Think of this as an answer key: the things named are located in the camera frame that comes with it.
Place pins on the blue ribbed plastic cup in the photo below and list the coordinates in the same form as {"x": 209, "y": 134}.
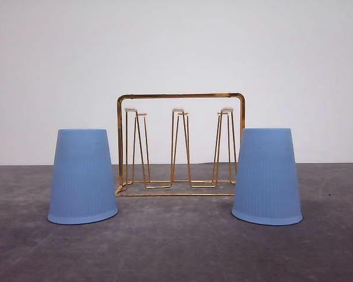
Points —
{"x": 82, "y": 189}
{"x": 266, "y": 184}

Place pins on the gold wire cup rack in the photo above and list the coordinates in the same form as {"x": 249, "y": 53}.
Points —
{"x": 136, "y": 140}

